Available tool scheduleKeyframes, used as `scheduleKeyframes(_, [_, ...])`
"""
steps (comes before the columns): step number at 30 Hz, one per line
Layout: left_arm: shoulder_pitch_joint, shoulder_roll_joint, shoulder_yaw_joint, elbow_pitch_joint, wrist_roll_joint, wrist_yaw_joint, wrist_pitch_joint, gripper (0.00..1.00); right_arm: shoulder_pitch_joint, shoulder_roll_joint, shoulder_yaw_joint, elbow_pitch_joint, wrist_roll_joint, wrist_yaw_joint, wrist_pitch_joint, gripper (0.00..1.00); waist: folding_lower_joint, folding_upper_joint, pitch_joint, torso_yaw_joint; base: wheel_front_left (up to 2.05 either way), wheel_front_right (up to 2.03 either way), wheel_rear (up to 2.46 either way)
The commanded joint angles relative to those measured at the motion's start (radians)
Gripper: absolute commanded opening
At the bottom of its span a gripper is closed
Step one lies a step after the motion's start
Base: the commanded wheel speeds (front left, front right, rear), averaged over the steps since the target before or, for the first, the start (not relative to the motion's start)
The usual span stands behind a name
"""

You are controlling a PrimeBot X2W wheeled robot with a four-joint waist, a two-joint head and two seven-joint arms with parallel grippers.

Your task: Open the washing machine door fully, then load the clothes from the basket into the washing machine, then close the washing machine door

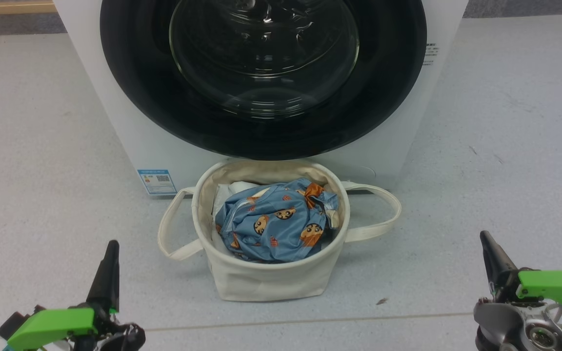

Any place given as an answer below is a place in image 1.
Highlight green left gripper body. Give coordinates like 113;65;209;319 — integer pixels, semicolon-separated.
7;303;118;351

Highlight blue energy label sticker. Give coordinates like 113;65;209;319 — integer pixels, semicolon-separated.
137;169;178;195

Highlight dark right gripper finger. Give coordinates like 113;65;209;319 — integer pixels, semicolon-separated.
480;231;520;300

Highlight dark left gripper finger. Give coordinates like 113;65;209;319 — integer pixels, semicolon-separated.
86;240;120;312

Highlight white cloth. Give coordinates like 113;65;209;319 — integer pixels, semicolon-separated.
211;180;262;254

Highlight washing machine door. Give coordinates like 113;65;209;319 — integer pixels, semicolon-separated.
100;0;428;161

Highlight cream canvas laundry basket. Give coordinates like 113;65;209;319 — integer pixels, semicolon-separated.
158;158;402;302

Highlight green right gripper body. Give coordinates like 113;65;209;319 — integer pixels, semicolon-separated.
493;268;562;326

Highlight white front-load washing machine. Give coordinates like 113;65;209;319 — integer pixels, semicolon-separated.
54;0;469;196

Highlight blue cartoon print garment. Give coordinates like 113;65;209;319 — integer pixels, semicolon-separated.
215;178;340;264

